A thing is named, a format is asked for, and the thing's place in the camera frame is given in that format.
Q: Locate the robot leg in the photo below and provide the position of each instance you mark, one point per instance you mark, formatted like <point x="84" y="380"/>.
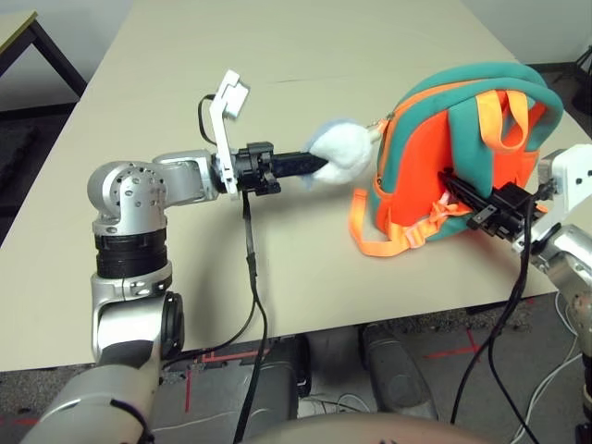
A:
<point x="273" y="388"/>
<point x="398" y="370"/>

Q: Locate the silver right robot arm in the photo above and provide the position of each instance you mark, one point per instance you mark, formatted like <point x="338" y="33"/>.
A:
<point x="571" y="259"/>

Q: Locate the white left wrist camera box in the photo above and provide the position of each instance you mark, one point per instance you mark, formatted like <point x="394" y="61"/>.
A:
<point x="222" y="139"/>

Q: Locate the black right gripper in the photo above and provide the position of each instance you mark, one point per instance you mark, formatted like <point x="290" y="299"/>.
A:
<point x="509" y="213"/>

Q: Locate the robot left leg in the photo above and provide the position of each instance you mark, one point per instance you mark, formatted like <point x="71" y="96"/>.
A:
<point x="273" y="388"/>

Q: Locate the dark-framed side table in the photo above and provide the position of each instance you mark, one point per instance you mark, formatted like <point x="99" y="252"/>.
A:
<point x="60" y="69"/>

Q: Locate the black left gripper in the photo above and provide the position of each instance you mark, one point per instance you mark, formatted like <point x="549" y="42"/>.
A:
<point x="256" y="168"/>

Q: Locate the teal and orange backpack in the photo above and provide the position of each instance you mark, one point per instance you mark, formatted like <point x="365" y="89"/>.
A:
<point x="416" y="176"/>

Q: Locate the black tripod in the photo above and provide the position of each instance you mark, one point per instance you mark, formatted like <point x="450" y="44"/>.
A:
<point x="585" y="57"/>

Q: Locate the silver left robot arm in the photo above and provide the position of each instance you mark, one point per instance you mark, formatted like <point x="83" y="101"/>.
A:
<point x="129" y="194"/>

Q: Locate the robot right leg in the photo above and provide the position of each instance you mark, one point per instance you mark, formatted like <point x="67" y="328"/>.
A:
<point x="398" y="370"/>

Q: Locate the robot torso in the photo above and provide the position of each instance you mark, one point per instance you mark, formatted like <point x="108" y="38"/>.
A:
<point x="370" y="432"/>

